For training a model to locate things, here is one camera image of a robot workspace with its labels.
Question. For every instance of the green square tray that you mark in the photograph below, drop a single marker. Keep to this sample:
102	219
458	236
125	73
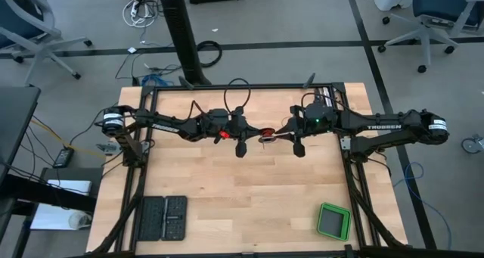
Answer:
332	222

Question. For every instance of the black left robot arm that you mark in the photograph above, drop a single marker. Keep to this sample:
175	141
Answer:
166	127

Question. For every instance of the clear plastic cup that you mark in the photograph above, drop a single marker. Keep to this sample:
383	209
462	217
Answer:
80	220

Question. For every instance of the black desk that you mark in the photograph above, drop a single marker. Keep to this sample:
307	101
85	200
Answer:
17	118

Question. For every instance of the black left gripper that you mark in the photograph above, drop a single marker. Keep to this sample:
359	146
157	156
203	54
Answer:
241	131

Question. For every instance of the white blue office chair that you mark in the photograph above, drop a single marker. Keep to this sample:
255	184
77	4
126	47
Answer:
38	46
425	27

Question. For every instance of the black open tool case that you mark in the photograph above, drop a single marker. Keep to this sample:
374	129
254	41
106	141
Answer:
151	218

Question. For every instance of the black aluminium rig frame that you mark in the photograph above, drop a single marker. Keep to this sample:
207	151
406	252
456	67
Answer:
283	86

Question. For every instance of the small white floor plug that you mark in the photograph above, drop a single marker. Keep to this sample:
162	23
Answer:
132	50

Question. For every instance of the white flat device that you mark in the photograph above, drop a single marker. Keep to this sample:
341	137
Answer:
70	187

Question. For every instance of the black tower fan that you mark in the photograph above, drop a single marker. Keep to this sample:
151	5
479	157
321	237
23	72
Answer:
181	35

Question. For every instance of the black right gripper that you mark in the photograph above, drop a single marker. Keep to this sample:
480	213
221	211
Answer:
298	129

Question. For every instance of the black power adapter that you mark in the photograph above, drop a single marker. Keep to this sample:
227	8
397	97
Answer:
63	157

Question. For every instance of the grey caster wheel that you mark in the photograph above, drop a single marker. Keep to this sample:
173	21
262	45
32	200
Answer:
470	145

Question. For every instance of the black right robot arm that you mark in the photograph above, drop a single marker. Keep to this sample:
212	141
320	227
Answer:
385	127

